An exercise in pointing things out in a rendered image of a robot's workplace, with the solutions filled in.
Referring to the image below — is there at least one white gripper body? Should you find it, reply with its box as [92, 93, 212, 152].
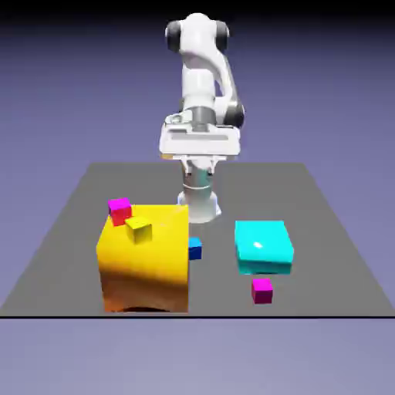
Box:
[158, 122, 242, 161]

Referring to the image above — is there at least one small red cube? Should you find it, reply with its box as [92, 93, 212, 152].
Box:
[107, 197, 133, 228]

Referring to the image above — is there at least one small yellow cube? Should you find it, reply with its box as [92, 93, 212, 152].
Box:
[124, 216, 154, 245]

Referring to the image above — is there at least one small blue cube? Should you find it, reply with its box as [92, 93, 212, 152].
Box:
[188, 236, 203, 261]

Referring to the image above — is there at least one small magenta cube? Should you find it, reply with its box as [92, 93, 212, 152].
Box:
[251, 278, 274, 306]

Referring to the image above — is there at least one large cyan box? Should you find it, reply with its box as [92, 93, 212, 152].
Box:
[234, 219, 295, 276]

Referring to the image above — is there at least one large orange box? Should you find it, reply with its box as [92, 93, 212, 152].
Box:
[96, 204, 190, 314]

